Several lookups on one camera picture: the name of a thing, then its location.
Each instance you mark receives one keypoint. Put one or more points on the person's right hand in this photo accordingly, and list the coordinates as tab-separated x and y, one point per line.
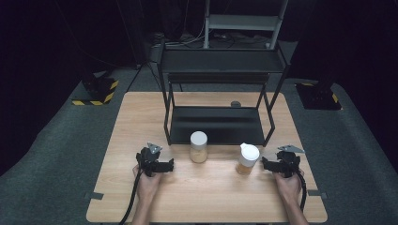
289	187

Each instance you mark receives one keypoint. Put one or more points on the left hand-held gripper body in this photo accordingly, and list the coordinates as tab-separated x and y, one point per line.
147	160

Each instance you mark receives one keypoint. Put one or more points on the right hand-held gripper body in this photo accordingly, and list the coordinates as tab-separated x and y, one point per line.
289	161

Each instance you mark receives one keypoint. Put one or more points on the person's left hand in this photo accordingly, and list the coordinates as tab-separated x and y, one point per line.
148	184

